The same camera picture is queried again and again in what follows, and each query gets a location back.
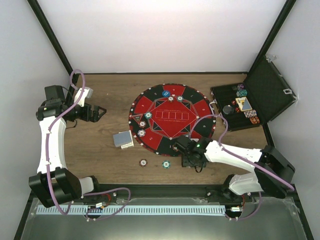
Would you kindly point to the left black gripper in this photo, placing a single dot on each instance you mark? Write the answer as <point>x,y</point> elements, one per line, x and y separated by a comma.
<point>94,118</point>

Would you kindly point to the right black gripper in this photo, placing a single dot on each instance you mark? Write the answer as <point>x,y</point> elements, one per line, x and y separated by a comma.
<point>185,162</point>

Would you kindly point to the green blue chip stack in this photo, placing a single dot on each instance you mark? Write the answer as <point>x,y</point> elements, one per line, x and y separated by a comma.
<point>166,164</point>

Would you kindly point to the grey playing card deck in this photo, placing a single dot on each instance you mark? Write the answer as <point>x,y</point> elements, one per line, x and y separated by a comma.
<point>122,138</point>

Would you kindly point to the triangular black dealer button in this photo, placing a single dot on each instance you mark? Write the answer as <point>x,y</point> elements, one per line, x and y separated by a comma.
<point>137,118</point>

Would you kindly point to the blue white ten chip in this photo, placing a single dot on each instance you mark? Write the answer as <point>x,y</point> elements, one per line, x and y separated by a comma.
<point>141,133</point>

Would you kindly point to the red black chip stack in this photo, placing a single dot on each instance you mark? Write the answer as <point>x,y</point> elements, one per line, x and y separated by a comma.
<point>142,162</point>

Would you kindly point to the blue round blind button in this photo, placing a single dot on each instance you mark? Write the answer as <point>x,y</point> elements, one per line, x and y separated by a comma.
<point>166,93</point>

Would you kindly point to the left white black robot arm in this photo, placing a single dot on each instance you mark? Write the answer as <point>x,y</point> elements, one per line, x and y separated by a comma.
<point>53,182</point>

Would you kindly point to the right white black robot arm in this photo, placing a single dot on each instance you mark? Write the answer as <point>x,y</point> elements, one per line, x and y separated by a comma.
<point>267,169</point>

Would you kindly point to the white card box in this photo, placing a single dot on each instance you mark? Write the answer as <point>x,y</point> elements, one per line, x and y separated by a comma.
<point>126,146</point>

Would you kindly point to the round red black poker mat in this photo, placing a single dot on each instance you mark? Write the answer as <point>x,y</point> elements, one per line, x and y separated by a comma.
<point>191,117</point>

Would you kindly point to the black round puck in case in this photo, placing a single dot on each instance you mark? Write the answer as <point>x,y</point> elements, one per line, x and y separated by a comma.
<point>228,109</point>

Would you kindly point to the orange chips in case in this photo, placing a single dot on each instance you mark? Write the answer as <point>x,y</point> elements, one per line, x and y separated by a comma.
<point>254,120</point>

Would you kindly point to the card deck in case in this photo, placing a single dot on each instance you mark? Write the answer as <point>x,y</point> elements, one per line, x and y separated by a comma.
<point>243,104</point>

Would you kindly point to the teal chips in case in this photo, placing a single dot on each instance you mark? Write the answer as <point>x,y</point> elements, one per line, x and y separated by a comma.
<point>241,93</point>

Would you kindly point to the black poker chip case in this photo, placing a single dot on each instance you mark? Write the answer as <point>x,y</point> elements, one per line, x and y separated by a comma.
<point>267,92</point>

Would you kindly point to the light blue slotted cable duct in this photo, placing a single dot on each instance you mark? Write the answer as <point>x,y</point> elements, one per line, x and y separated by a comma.
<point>148,210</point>

